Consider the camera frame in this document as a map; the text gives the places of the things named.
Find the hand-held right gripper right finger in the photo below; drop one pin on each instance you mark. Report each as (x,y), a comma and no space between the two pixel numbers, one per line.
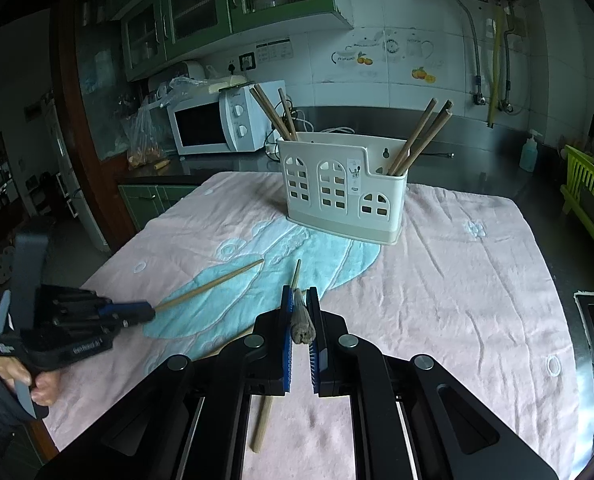
(313,355)

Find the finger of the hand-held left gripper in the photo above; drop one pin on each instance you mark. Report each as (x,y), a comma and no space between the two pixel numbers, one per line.
(97,322)
(132,310)

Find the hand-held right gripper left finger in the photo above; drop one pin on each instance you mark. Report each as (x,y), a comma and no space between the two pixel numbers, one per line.
(287,350)

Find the wooden chopstick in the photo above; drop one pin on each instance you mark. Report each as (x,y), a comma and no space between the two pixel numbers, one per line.
(302,327)
(287,112)
(427,132)
(264,109)
(434,132)
(419,122)
(212,285)
(272,106)

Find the white plastic utensil holder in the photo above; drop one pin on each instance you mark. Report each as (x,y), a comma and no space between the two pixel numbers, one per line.
(337,220)

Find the person's left hand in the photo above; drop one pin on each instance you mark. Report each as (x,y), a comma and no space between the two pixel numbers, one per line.
(47,390)

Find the green lower cabinet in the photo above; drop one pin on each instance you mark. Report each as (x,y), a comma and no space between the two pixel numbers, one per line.
(152,202)

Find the small wooden piece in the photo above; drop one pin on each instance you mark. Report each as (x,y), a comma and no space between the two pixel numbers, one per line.
(160,164)

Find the pink towel with blue pattern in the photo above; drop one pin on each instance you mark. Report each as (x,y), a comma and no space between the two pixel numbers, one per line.
(452,285)

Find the clear plastic bag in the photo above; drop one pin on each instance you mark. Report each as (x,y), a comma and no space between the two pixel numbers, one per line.
(144,135)
(187,85)

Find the white microwave oven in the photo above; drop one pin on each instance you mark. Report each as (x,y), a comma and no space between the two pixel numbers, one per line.
(197,127)

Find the beige flat box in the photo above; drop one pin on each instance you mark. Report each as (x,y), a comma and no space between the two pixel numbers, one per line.
(227,83)

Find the blue soap bottle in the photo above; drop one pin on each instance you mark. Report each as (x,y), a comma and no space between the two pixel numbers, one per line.
(529,157)

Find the green dish rack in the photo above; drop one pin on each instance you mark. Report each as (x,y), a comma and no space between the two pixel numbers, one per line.
(589,195)

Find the yellow pipe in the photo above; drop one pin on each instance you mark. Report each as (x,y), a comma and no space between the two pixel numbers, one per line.
(497,60)

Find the black wall socket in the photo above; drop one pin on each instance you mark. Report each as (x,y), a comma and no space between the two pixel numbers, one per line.
(248,61)

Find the white paper wall note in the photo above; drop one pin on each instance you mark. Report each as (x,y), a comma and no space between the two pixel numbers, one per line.
(275,51)

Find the green upper wall cabinets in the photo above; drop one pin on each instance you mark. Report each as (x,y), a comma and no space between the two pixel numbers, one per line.
(202,10)

